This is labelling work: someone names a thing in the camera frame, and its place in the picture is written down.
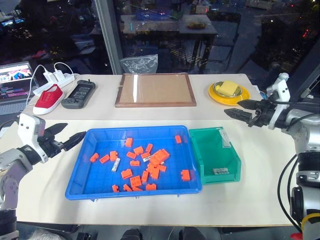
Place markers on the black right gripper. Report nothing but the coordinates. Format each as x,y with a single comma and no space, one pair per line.
263,115

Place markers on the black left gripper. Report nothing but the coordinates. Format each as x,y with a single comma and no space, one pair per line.
51,146

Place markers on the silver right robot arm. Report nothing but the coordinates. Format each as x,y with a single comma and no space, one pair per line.
307,140

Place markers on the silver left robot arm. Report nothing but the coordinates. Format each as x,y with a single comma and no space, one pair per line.
11,175

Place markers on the green plastic bin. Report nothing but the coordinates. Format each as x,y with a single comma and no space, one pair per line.
210,150

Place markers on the yellow plate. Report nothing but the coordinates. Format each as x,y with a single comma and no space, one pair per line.
246,96

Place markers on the metal bowl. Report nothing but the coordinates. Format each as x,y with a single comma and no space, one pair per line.
240,91

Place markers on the yellow sponge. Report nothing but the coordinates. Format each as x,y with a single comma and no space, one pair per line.
228,88

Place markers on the clear plastic label card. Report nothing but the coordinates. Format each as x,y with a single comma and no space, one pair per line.
225,139

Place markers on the small orange building block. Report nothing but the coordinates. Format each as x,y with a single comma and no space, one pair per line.
138,150
145,176
126,174
114,155
94,157
135,163
178,139
185,175
138,189
127,187
131,155
151,187
135,181
162,168
115,188
129,142
104,158
149,147

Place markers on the red canvas shoe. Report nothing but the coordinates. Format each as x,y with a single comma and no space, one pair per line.
47,98

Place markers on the grey handheld game console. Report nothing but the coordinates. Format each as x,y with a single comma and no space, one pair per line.
78,93

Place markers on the white power strip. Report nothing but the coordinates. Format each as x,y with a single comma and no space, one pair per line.
67,79

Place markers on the blue plastic tray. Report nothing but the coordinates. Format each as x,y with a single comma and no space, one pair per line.
100,180

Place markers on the white brick in tray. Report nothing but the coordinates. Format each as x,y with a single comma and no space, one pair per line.
116,165

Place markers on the white charger plug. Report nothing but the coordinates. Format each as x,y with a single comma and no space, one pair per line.
48,75
59,75

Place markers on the open laptop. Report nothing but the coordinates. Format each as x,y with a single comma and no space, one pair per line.
15,82

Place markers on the large orange building block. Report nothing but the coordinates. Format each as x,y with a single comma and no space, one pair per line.
160,155
153,171

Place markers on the clear plastic bag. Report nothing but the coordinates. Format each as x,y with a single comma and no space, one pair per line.
140,63

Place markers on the dark rounded shape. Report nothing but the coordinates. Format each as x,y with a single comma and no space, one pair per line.
135,235
192,233

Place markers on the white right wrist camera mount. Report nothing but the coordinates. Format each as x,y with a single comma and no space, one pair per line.
280,93

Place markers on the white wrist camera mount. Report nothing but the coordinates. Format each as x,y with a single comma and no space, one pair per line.
27,126
280,93

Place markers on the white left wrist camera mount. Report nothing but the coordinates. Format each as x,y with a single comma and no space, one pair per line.
27,126

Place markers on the brown wooden picture frame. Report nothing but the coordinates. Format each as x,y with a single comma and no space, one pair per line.
160,88

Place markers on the grey window frame pillar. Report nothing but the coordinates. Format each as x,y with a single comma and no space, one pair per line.
110,37

